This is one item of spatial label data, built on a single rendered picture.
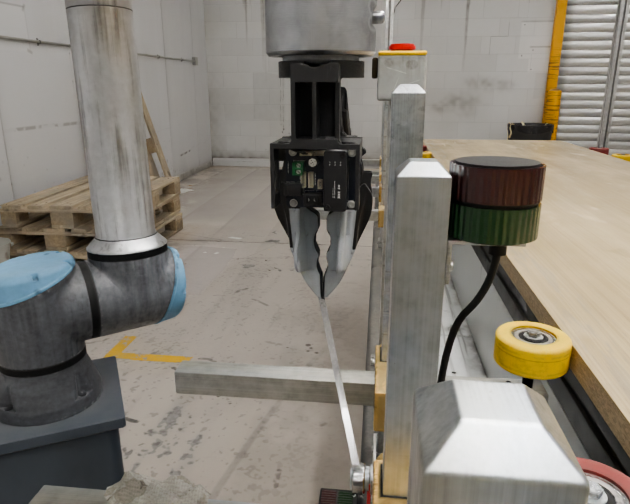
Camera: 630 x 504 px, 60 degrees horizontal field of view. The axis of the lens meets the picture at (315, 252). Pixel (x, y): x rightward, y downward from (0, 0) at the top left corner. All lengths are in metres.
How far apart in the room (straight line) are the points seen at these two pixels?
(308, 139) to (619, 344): 0.43
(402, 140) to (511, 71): 7.66
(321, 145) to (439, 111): 7.70
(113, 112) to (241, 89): 7.32
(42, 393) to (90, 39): 0.62
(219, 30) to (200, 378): 7.88
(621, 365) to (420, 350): 0.30
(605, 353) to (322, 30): 0.44
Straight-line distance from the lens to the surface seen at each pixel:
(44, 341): 1.06
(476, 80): 8.17
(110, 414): 1.10
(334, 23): 0.43
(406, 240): 0.36
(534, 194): 0.36
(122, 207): 1.06
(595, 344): 0.68
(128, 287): 1.07
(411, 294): 0.38
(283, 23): 0.44
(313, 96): 0.43
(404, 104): 0.60
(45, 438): 1.09
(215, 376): 0.68
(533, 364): 0.63
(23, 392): 1.11
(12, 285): 1.03
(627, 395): 0.59
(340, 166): 0.43
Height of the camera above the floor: 1.17
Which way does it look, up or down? 17 degrees down
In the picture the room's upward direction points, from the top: straight up
